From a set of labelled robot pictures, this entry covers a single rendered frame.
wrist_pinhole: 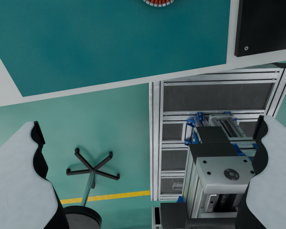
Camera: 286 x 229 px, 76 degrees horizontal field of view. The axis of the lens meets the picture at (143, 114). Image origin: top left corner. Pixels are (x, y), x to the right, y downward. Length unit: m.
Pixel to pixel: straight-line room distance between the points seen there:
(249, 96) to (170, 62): 0.89
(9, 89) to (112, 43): 0.35
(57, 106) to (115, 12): 1.18
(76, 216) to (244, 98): 1.38
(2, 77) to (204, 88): 1.00
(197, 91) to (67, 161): 1.37
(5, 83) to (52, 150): 1.30
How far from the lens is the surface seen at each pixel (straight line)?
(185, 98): 1.21
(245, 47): 0.56
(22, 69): 0.63
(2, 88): 0.70
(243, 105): 1.38
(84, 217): 1.52
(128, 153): 1.76
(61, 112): 1.62
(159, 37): 0.51
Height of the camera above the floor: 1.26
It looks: 58 degrees down
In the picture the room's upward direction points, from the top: 180 degrees clockwise
